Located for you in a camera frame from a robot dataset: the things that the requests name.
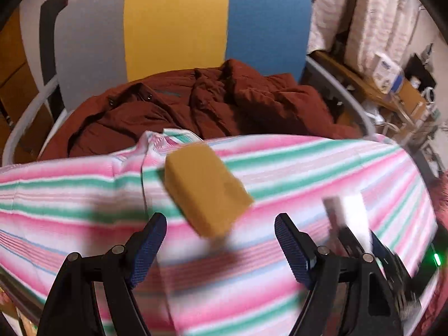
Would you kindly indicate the dark yellow sponge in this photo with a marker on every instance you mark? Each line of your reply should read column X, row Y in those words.
column 203, row 189

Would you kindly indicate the wooden cabinet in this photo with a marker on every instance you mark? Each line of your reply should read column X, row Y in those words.
column 14, row 63

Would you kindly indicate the striped tablecloth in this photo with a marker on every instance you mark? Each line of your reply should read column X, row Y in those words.
column 87, row 199

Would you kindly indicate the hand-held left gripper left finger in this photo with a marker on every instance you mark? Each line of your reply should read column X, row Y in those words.
column 148, row 252

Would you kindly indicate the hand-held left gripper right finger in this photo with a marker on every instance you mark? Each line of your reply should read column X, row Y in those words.
column 294, row 252

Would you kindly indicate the small white carton box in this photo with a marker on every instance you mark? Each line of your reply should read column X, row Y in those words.
column 351, row 213

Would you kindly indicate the patterned curtain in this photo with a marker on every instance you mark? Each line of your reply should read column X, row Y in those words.
column 378, row 14

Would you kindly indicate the black rolled mat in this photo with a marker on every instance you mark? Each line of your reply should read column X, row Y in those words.
column 47, row 42

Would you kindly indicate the red cloth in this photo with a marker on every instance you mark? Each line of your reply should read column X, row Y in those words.
column 441, row 192

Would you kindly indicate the cardboard box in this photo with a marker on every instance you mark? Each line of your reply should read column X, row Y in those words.
column 409, row 94

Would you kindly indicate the blue white box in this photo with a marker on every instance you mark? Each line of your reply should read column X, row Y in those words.
column 385, row 70

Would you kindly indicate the grey yellow blue chair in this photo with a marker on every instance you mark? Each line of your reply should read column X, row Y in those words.
column 175, row 24

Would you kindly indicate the red-brown jacket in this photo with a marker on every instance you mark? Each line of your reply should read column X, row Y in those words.
column 210, row 105

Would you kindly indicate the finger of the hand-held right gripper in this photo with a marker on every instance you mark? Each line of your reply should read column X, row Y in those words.
column 348, row 241
column 385, row 253

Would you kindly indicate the wooden side shelf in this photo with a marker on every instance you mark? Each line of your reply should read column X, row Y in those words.
column 353, row 73

